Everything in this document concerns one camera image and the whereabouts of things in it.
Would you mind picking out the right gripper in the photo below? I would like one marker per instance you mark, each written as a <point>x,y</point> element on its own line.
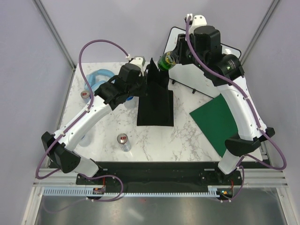
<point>181,44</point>

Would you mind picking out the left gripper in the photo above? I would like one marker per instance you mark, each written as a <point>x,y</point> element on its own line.
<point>144,80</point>

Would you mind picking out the green glass bottle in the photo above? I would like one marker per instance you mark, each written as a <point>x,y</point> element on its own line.
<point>167,61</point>

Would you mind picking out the black canvas bag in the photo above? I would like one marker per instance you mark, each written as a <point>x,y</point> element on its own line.
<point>156,108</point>

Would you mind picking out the silver can front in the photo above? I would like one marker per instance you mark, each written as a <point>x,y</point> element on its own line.
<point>124,142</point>

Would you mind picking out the silver can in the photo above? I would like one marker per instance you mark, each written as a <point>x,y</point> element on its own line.
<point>85,95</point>
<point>124,142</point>

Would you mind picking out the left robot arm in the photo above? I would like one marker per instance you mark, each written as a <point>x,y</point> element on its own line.
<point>60,146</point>

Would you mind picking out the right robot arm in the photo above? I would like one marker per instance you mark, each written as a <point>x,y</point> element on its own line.
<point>201,47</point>

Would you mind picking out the water bottle near bag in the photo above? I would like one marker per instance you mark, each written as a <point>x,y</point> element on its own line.
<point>130,103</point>

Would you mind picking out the blue headphones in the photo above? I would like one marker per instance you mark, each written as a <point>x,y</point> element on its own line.
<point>98,77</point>

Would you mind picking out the silver can back left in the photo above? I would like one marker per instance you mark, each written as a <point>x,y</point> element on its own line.
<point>85,95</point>

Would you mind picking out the green board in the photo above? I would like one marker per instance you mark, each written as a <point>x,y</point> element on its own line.
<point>216,121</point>

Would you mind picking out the water bottle front left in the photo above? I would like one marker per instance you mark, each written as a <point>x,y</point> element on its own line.
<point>86,140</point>

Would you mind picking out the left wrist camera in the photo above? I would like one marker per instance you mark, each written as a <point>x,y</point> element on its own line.
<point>138,61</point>

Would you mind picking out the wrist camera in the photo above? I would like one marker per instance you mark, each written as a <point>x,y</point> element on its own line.
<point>195,22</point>
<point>138,61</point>

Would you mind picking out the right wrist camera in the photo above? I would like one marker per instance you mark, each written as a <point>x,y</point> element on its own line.
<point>195,22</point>

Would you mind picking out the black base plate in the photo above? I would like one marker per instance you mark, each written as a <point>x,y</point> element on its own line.
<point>161,176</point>

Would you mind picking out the white cable duct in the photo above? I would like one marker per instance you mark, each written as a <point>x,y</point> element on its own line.
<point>92,192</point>

